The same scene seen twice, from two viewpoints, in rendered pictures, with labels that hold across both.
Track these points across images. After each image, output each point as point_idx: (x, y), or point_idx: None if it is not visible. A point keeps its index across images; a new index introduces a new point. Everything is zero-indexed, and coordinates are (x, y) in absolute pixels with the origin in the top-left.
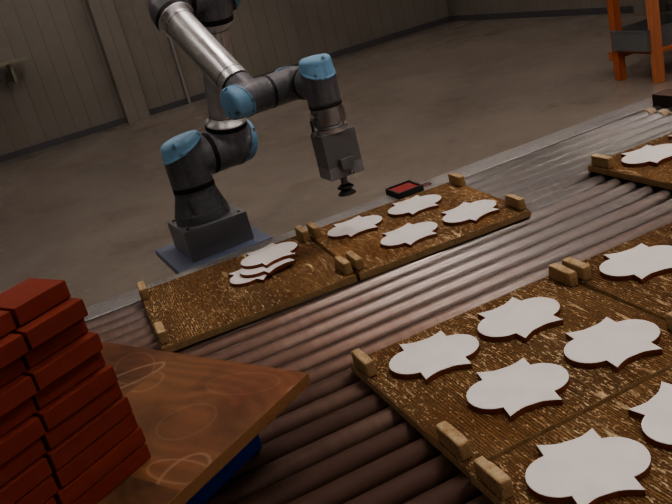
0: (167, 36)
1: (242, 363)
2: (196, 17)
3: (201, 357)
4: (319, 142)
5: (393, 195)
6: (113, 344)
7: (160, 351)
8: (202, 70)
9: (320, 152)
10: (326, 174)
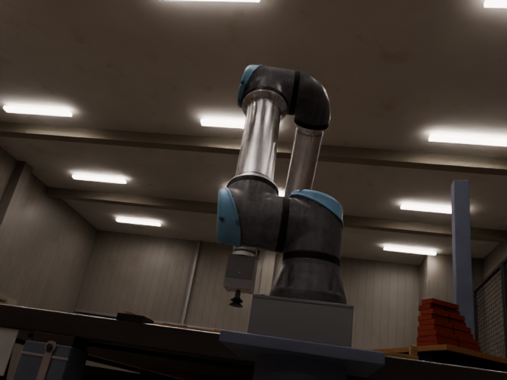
0: (321, 131)
1: (377, 349)
2: (286, 114)
3: (391, 348)
4: (256, 264)
5: (149, 323)
6: (428, 345)
7: (406, 347)
8: (311, 184)
9: (255, 271)
10: (253, 288)
